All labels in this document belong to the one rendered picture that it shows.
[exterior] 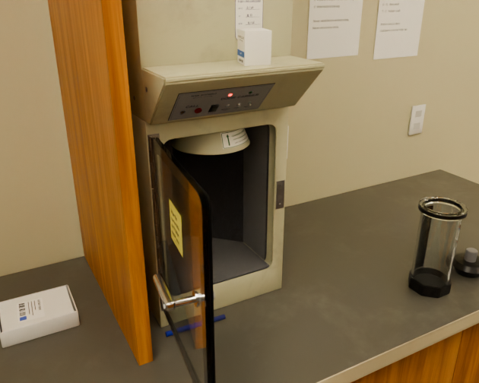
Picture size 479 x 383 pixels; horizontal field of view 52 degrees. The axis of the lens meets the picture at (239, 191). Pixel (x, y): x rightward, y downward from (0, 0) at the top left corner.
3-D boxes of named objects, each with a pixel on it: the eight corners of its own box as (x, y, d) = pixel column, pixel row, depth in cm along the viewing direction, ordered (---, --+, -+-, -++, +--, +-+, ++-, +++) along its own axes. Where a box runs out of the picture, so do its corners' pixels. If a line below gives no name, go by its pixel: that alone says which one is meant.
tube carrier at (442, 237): (397, 277, 126) (408, 201, 117) (427, 267, 130) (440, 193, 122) (431, 299, 117) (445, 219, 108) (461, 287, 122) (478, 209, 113)
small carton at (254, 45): (237, 61, 93) (237, 28, 90) (262, 61, 94) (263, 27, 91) (244, 66, 88) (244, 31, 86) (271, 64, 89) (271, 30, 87)
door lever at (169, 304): (182, 278, 83) (182, 264, 82) (199, 310, 75) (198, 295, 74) (151, 284, 82) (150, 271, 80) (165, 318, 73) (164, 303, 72)
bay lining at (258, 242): (137, 246, 127) (124, 112, 114) (226, 224, 139) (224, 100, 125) (172, 295, 108) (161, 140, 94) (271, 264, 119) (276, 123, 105)
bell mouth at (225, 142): (160, 137, 114) (158, 114, 112) (227, 128, 122) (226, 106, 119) (190, 160, 99) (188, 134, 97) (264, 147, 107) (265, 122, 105)
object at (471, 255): (441, 267, 132) (445, 246, 130) (464, 259, 136) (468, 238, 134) (471, 284, 125) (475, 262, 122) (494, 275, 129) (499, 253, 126)
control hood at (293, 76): (144, 122, 91) (139, 67, 87) (290, 102, 105) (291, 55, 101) (166, 138, 81) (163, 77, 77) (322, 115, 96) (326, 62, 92)
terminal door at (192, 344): (167, 311, 107) (155, 134, 91) (213, 419, 81) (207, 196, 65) (163, 312, 106) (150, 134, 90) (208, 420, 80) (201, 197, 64)
